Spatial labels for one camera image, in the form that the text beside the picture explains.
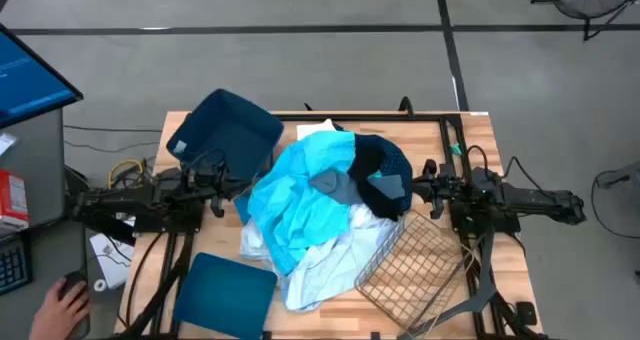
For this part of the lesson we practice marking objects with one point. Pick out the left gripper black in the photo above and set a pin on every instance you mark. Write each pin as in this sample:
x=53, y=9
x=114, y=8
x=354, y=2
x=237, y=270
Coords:
x=225, y=187

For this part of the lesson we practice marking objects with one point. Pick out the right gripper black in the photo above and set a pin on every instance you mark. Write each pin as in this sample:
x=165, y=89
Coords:
x=440, y=187

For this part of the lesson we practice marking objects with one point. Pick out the bright blue fleece cloth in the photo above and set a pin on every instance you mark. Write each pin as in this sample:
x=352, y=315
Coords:
x=242, y=207

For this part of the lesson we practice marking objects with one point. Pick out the navy patterned cloth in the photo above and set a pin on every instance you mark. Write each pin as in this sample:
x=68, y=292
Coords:
x=380, y=160

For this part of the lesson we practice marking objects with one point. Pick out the turquoise cloth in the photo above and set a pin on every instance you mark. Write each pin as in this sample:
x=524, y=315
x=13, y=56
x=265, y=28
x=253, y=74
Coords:
x=295, y=205

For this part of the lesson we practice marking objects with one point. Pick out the pale grey-green cloth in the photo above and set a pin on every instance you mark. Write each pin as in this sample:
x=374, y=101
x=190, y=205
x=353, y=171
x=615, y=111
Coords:
x=335, y=185

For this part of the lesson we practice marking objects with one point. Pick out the white mesh cloth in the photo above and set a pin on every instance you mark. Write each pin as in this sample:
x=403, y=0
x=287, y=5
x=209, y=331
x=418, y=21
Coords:
x=312, y=130

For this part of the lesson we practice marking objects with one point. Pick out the light geometric patterned shirt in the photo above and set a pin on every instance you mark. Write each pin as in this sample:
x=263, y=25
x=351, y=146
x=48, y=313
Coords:
x=330, y=270

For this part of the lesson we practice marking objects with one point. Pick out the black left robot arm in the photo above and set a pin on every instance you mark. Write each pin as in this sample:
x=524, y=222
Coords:
x=125, y=200

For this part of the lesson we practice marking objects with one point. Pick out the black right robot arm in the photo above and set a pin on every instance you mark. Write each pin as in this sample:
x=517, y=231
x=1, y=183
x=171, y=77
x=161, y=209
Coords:
x=540, y=202

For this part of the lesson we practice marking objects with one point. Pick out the small teal tape piece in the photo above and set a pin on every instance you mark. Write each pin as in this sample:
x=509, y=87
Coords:
x=455, y=149

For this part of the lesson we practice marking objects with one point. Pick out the navy white striped fabric bin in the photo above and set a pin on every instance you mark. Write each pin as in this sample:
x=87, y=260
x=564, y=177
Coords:
x=235, y=125

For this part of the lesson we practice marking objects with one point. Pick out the white paper sheet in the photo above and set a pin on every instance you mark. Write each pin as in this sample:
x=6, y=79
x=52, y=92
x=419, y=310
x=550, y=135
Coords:
x=117, y=265

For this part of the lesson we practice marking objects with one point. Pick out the white tape roll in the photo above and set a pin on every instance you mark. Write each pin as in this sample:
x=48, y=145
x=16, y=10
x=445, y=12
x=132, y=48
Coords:
x=100, y=285

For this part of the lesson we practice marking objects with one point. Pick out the small black box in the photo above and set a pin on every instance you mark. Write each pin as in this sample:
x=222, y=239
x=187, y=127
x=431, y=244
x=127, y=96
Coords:
x=526, y=312

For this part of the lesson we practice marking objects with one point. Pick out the black computer mouse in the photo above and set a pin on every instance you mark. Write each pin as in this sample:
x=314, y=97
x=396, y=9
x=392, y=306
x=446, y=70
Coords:
x=75, y=277

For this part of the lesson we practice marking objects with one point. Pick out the grey desk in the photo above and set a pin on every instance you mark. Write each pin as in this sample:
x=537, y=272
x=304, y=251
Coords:
x=40, y=160

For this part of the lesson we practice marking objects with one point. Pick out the red and white box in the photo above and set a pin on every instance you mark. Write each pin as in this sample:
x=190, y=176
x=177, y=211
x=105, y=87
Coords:
x=12, y=200

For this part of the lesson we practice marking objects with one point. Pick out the person's hand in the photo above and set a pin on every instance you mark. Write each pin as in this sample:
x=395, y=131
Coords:
x=55, y=315

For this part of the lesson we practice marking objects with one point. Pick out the black keyboard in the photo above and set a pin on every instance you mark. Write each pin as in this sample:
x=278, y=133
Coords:
x=12, y=265

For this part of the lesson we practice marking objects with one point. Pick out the computer monitor blue screen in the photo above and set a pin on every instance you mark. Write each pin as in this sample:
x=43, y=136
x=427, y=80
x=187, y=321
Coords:
x=25, y=80

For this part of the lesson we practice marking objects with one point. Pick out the black aluminium table frame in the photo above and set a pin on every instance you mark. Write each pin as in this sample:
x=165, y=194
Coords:
x=452, y=130

